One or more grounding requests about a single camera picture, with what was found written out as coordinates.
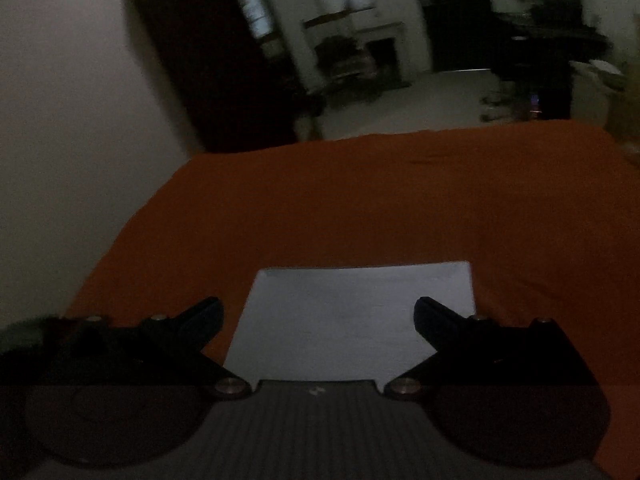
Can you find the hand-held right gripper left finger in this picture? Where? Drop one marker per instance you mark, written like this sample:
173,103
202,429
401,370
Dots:
207,317

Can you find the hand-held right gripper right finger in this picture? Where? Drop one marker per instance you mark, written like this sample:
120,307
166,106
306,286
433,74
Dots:
427,317

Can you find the white flat board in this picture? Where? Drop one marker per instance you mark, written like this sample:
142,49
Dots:
340,320

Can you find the orange cloth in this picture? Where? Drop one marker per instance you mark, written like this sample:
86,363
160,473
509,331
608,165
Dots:
350,200

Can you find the tall dark cabinet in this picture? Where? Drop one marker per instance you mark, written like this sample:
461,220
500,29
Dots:
210,60

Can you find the white fireplace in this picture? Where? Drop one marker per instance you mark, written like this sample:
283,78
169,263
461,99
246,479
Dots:
350,55

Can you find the white cabinet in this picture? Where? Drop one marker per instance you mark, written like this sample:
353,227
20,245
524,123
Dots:
595,90

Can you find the dark side table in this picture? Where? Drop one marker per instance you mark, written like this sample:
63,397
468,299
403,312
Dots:
545,55

